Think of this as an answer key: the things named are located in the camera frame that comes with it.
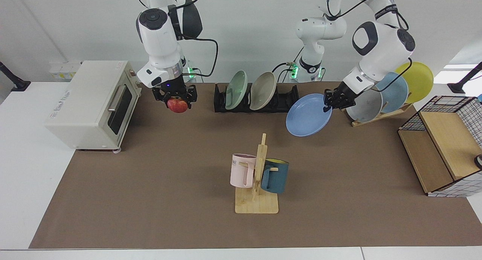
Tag red yellow apple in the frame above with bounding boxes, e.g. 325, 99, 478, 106
167, 97, 189, 114

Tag pale grey plate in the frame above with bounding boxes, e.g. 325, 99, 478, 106
346, 88, 383, 123

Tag wooden plate rack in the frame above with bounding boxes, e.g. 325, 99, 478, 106
341, 103, 413, 127

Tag black dish rack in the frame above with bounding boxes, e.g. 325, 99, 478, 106
214, 83, 300, 113

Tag pale green plate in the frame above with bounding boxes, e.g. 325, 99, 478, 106
225, 70, 248, 110

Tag light blue plate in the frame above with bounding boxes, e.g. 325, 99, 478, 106
375, 72, 409, 114

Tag beige grey plate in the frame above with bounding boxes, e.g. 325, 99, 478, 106
249, 72, 276, 111

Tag yellow plate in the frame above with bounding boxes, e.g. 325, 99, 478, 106
394, 62, 434, 103

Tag pale toaster oven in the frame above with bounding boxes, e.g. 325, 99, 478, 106
44, 61, 142, 153

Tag brown table cloth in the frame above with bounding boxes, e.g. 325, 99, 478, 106
29, 81, 482, 249

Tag dark teal cup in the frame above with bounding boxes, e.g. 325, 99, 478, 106
261, 158, 289, 194

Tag pink cup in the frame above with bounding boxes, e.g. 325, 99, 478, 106
230, 154, 257, 188

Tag wooden cup stand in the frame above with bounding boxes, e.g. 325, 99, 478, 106
235, 133, 279, 214

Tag black base cable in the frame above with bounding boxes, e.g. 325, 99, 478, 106
272, 46, 305, 84

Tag white wall socket boxes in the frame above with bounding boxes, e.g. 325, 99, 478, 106
49, 62, 82, 82

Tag wire basket with wooden floor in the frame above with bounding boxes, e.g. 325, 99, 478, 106
398, 96, 482, 198

